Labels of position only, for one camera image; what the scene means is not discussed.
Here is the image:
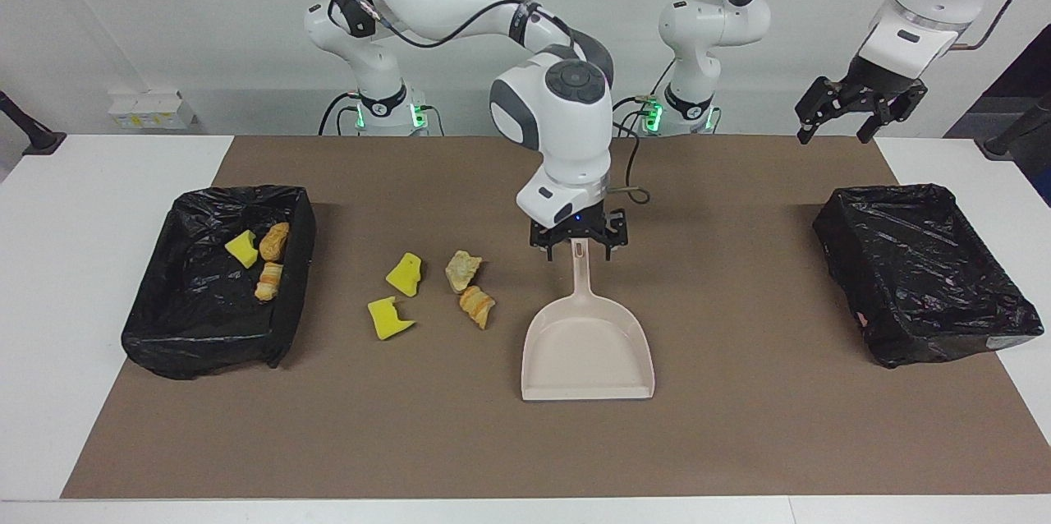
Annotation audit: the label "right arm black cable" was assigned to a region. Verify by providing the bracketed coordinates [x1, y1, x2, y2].
[327, 0, 651, 206]

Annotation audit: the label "small yellow sponge piece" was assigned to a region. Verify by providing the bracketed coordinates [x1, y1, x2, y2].
[223, 229, 259, 270]

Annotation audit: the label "beige plastic dustpan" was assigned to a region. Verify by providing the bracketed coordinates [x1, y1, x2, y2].
[521, 237, 657, 403]

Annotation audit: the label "black stand leg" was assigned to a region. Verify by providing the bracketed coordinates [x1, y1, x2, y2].
[974, 92, 1051, 160]
[0, 90, 67, 158]

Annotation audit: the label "notched yellow sponge chunk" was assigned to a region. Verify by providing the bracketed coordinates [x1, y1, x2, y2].
[366, 296, 416, 342]

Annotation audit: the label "pale crusty bread piece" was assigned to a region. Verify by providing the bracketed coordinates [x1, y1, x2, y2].
[253, 260, 285, 303]

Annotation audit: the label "orange striped pastry piece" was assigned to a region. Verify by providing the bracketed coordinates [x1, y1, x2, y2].
[458, 284, 498, 331]

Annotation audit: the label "pale bread chunk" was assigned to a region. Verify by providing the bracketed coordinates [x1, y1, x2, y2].
[444, 250, 485, 294]

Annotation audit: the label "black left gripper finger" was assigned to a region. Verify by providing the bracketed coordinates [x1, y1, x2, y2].
[855, 92, 921, 145]
[794, 76, 847, 146]

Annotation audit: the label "black bin with pink label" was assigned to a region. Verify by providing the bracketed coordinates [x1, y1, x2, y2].
[812, 182, 1046, 370]

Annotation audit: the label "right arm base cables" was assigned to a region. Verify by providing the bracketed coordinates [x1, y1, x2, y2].
[318, 90, 447, 138]

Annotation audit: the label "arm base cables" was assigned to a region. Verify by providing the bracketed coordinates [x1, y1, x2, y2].
[318, 90, 447, 138]
[611, 94, 724, 138]

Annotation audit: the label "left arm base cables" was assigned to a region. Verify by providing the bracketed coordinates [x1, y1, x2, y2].
[611, 94, 724, 138]

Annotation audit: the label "brown table mat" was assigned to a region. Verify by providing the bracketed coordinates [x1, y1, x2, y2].
[61, 135, 1051, 500]

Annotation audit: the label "white wall socket box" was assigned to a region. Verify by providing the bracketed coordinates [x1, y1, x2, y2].
[108, 90, 199, 131]

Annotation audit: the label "brown bread roll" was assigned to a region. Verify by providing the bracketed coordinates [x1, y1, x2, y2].
[258, 221, 291, 264]

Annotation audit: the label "black bag lined bin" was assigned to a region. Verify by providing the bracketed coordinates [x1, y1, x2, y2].
[121, 184, 318, 382]

